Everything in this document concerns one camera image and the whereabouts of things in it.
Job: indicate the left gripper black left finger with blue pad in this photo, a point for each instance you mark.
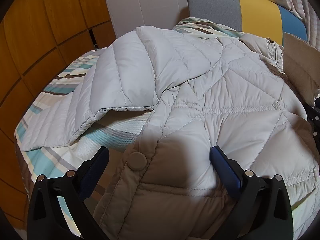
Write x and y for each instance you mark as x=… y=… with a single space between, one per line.
x=45 y=217

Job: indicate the light grey quilted down jacket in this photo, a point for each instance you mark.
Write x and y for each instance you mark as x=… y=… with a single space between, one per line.
x=190 y=119

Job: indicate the orange wooden wardrobe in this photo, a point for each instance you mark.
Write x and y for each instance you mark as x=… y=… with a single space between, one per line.
x=39 y=38

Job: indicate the striped teal brown bedsheet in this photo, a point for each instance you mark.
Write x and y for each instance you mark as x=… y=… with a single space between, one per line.
x=72 y=139

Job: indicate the grey yellow blue headboard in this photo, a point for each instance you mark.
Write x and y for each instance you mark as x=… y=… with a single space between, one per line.
x=259 y=17

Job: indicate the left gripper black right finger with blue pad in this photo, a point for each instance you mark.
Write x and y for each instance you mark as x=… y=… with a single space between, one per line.
x=262 y=207

